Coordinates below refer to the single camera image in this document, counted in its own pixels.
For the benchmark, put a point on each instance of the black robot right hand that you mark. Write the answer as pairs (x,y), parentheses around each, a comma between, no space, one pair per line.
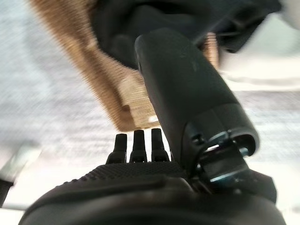
(182,93)

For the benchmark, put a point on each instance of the bed with beige blanket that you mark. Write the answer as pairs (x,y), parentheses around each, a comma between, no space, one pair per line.
(269,47)

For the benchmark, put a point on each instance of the black garment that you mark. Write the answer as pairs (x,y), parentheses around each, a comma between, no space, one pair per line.
(131,21)

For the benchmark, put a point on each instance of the robot torso and legs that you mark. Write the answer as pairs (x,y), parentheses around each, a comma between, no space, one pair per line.
(42,82)

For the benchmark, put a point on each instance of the brown wicker basket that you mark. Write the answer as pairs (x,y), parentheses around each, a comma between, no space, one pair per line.
(98,70)

